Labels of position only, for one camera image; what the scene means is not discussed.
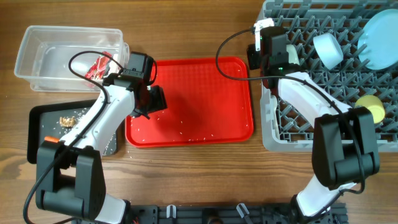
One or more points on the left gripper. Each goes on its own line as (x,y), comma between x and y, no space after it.
(160,102)

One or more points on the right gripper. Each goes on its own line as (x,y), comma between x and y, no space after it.
(253,57)

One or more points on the green bowl with rice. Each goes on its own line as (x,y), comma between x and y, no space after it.
(293,56)

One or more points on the red snack wrapper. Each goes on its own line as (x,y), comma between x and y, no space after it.
(100,68)

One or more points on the light blue bowl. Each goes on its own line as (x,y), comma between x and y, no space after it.
(328,50)

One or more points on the brown food scrap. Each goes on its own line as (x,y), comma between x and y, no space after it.
(67,122)

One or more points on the orange carrot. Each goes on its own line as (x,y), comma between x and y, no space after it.
(51,139)

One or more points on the light blue plate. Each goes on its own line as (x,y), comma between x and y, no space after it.
(378,43)

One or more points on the yellow plastic cup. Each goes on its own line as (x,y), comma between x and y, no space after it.
(374,105)

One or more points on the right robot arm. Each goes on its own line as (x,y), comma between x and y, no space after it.
(344,149)

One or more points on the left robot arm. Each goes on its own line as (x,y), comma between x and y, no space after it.
(69,171)

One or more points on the grey dishwasher rack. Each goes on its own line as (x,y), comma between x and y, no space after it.
(284,129)

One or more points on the red serving tray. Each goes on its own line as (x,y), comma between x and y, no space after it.
(208,102)

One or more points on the black plastic tray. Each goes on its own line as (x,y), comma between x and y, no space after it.
(34,121)

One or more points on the clear plastic bin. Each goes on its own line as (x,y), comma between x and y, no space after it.
(45,52)

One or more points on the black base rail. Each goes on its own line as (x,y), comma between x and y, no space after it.
(264,214)

